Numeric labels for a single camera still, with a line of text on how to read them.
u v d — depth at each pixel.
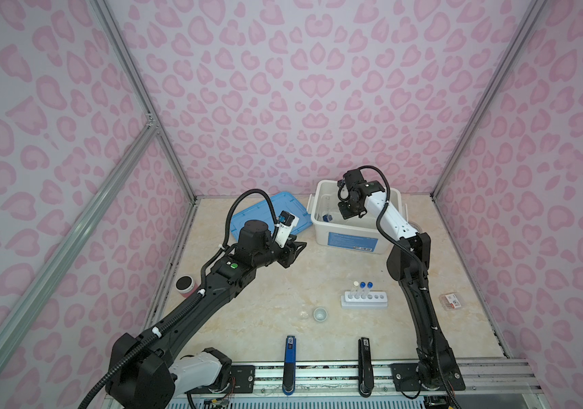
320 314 0.85
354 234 0.90
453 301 0.86
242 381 0.73
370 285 0.75
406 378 0.73
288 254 0.66
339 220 0.96
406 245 0.63
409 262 0.64
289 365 0.73
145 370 0.38
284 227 0.65
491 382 0.73
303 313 0.86
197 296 0.48
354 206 0.88
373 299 0.84
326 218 1.08
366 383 0.68
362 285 0.75
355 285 0.75
